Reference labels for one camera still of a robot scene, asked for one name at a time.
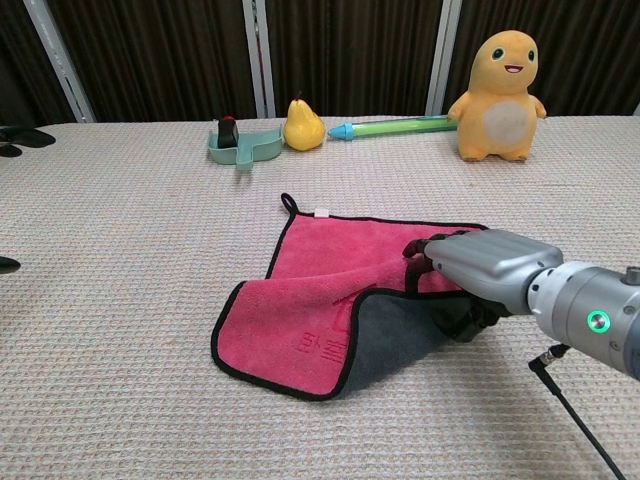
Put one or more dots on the pink and grey cloth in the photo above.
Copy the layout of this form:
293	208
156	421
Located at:
310	310

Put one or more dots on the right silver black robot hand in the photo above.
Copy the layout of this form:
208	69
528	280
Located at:
490	265

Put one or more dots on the pale pink woven tablecloth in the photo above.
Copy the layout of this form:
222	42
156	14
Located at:
125	300

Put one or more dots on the yellow plush chick toy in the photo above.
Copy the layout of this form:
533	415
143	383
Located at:
500	120

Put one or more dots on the red and black lipstick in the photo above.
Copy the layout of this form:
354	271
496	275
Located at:
228	135

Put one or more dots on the aluminium frame post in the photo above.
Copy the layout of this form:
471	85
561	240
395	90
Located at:
58	60
443	60
260	60

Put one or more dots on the teal plastic dustpan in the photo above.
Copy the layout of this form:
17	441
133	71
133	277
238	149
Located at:
262	145

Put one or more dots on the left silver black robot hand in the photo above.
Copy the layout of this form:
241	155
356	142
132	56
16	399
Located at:
27	138

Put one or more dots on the black pleated curtain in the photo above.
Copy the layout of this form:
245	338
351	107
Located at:
350	50

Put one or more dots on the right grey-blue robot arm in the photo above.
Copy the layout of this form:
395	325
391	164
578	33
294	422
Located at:
590	300

